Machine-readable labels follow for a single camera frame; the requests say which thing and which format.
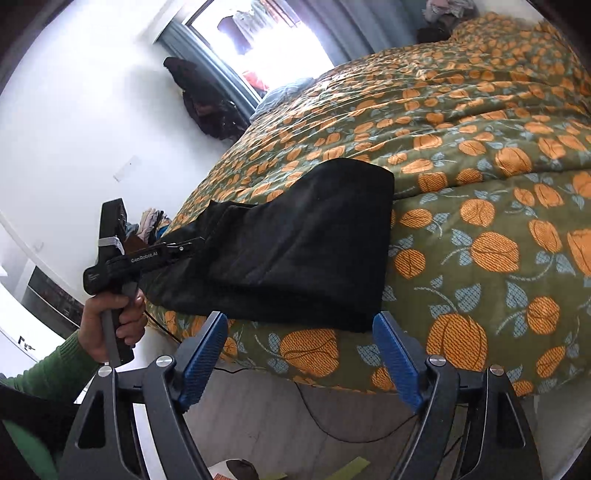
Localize black bag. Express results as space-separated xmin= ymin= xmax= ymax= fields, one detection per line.
xmin=417 ymin=21 xmax=455 ymax=43

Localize person's dark vest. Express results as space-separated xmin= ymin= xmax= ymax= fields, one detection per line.
xmin=0 ymin=385 xmax=79 ymax=480

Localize white cabinet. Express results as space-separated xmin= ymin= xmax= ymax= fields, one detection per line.
xmin=0 ymin=258 xmax=86 ymax=365

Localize yellow-green strip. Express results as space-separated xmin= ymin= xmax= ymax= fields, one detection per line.
xmin=323 ymin=457 xmax=370 ymax=480

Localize black pants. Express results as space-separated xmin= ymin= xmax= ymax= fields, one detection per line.
xmin=139 ymin=158 xmax=395 ymax=333

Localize person's left hand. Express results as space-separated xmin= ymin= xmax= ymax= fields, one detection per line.
xmin=78 ymin=293 xmax=147 ymax=364

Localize dark hanging coats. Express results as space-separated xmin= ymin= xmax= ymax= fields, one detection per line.
xmin=164 ymin=56 xmax=252 ymax=141

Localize light blue pillow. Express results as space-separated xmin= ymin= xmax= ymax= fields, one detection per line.
xmin=252 ymin=78 xmax=317 ymax=121

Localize white wall plate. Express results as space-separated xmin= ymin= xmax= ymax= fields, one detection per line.
xmin=113 ymin=156 xmax=141 ymax=182

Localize pink and blue clothes pile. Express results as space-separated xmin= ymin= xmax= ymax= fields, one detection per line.
xmin=139 ymin=209 xmax=174 ymax=243

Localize red cloth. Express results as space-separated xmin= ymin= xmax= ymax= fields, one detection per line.
xmin=242 ymin=69 xmax=271 ymax=90

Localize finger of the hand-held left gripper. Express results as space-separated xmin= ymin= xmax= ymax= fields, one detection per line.
xmin=164 ymin=247 xmax=197 ymax=265
xmin=159 ymin=235 xmax=206 ymax=249

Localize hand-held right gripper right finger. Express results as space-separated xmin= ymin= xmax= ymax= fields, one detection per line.
xmin=372 ymin=311 xmax=543 ymax=480

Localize orange floral green quilt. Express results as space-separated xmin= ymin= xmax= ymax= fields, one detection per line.
xmin=152 ymin=11 xmax=591 ymax=398

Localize black cable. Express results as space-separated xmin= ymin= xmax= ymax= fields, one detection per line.
xmin=143 ymin=309 xmax=467 ymax=462

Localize pink and grey clothes pile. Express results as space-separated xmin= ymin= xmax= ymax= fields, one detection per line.
xmin=425 ymin=0 xmax=476 ymax=19

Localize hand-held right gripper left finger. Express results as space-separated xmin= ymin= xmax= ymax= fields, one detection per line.
xmin=58 ymin=311 xmax=229 ymax=480

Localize narrow blue curtain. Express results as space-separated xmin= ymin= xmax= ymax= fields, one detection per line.
xmin=159 ymin=23 xmax=262 ymax=104

